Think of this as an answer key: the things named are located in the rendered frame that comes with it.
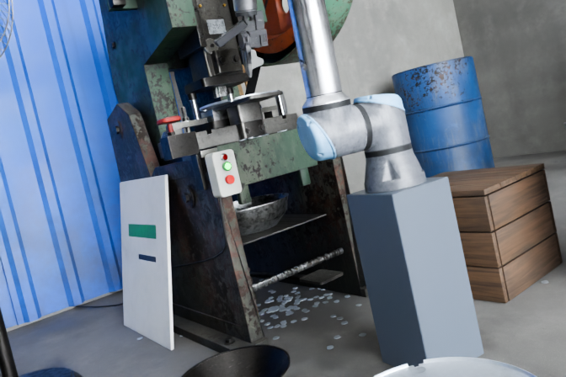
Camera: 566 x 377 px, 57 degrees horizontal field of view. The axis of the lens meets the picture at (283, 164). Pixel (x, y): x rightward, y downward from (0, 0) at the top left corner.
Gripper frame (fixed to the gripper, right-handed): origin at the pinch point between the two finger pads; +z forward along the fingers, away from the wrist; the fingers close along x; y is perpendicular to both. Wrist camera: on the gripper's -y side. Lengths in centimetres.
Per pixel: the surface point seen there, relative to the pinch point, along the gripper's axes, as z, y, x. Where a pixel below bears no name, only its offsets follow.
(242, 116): 14.3, -3.7, 1.3
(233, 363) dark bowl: 72, -27, -49
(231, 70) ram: -0.1, -2.7, 13.4
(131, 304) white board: 88, -55, 24
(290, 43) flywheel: -4.4, 26.3, 31.3
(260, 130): 20.7, 2.3, 1.7
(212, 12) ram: -20.3, -4.6, 22.3
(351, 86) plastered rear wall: 51, 124, 187
